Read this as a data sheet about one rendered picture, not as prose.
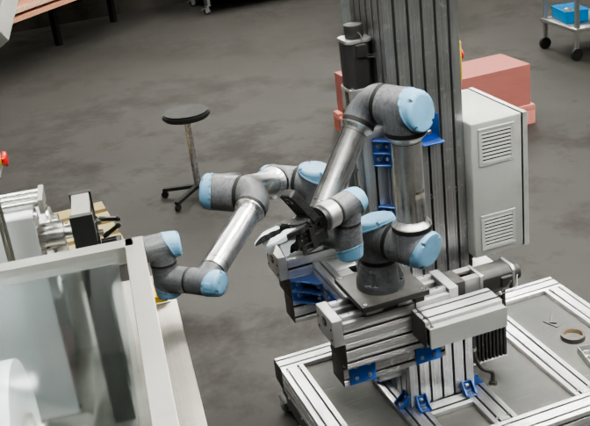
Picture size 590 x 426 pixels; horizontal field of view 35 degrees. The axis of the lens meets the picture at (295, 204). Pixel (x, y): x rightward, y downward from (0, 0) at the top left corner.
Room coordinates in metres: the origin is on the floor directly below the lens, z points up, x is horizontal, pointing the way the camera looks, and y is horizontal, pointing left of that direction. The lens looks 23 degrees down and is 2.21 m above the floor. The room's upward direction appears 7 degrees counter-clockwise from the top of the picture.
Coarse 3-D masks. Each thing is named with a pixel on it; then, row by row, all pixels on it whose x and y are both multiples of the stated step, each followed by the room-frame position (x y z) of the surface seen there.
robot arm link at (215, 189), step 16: (208, 176) 2.73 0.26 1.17; (224, 176) 2.72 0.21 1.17; (240, 176) 2.70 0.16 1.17; (256, 176) 2.89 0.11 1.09; (272, 176) 2.97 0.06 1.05; (288, 176) 3.03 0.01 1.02; (208, 192) 2.69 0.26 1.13; (224, 192) 2.66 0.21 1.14; (272, 192) 2.95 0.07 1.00; (208, 208) 2.70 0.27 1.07; (224, 208) 2.67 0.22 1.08
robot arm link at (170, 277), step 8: (176, 264) 2.38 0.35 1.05; (152, 272) 2.37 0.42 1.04; (160, 272) 2.35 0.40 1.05; (168, 272) 2.35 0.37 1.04; (176, 272) 2.35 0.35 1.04; (160, 280) 2.35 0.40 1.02; (168, 280) 2.34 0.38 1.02; (176, 280) 2.33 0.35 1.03; (160, 288) 2.35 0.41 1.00; (168, 288) 2.34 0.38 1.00; (176, 288) 2.33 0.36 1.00; (160, 296) 2.36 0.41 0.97; (168, 296) 2.35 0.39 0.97; (176, 296) 2.36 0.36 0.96
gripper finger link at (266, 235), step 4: (272, 228) 2.13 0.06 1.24; (276, 228) 2.13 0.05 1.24; (264, 232) 2.12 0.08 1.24; (268, 232) 2.12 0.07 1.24; (272, 232) 2.12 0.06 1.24; (276, 232) 2.12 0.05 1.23; (280, 232) 2.13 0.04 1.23; (260, 236) 2.10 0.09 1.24; (264, 236) 2.10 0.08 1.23; (268, 236) 2.10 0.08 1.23; (272, 236) 2.11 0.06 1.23; (256, 240) 2.09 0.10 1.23; (260, 240) 2.09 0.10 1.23; (264, 240) 2.10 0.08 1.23; (268, 240) 2.11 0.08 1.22; (256, 244) 2.08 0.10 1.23; (264, 244) 2.11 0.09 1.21; (264, 248) 2.11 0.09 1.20; (268, 248) 2.11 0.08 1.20; (272, 248) 2.12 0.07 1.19; (268, 252) 2.11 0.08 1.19; (272, 252) 2.12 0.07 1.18
